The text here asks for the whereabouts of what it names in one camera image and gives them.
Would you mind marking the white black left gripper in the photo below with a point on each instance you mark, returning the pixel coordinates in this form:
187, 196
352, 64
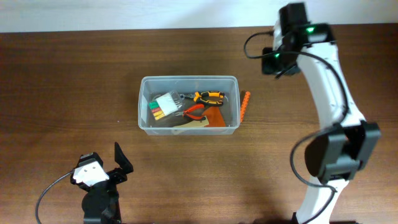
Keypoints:
120, 158

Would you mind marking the clear bag of wall plugs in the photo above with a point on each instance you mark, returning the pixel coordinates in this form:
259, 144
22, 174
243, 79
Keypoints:
166, 104

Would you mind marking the small red cutting pliers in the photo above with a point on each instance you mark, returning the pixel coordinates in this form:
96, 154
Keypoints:
191, 113

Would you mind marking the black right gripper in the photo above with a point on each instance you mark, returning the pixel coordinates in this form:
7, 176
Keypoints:
268, 68

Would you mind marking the orange bit holder strip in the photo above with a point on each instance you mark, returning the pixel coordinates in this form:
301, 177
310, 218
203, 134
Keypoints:
245, 96

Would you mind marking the wooden handled orange scraper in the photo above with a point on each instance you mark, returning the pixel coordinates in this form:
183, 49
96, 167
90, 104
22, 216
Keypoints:
205, 119

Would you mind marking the clear plastic container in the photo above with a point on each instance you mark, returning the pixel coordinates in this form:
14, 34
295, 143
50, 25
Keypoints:
153, 87

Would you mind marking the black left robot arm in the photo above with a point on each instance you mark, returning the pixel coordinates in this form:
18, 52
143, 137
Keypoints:
101, 202

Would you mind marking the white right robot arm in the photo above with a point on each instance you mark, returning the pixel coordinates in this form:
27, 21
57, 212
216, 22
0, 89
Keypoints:
345, 140

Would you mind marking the black orange yellow pliers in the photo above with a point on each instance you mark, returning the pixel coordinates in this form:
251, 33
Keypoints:
207, 98

